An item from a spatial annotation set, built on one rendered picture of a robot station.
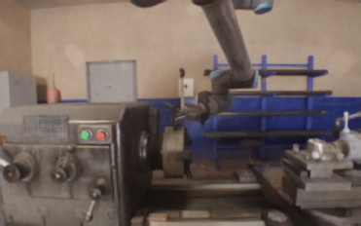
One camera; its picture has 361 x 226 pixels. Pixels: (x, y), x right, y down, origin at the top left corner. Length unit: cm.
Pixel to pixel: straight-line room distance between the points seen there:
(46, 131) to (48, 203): 29
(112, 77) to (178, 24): 178
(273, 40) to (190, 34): 176
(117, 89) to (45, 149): 339
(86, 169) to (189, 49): 353
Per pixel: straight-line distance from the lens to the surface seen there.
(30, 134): 87
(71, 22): 492
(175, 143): 81
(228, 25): 62
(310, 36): 487
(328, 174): 86
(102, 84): 426
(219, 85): 94
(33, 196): 94
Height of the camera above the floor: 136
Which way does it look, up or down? 5 degrees down
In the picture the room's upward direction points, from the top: 1 degrees counter-clockwise
